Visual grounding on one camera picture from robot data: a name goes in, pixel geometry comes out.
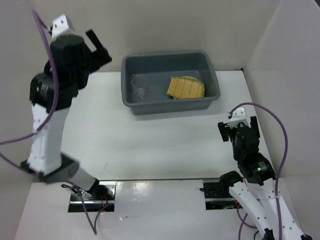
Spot woven bamboo basket tray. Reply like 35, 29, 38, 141
166, 76, 205, 99

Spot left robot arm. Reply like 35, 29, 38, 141
20, 29, 112, 200

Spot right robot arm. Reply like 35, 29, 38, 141
218, 111, 311, 240

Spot grey plastic bin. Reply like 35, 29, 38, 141
121, 50, 221, 116

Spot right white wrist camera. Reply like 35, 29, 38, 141
227, 107, 249, 129

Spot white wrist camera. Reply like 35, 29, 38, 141
227, 107, 249, 129
49, 14, 75, 41

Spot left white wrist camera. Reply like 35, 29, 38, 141
49, 14, 75, 41

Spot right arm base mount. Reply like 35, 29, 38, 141
199, 178, 238, 210

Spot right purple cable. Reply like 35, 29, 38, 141
227, 102, 289, 240

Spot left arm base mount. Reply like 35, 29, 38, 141
61, 181, 116, 213

